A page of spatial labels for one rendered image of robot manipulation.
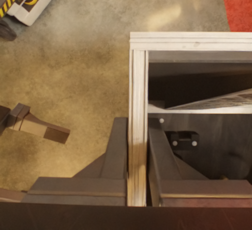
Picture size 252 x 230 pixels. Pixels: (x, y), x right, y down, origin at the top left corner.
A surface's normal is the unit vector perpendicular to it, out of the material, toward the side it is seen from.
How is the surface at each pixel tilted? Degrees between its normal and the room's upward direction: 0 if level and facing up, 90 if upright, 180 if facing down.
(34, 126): 25
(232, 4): 0
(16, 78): 0
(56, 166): 0
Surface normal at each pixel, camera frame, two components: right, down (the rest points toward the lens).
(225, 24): -0.03, 0.11
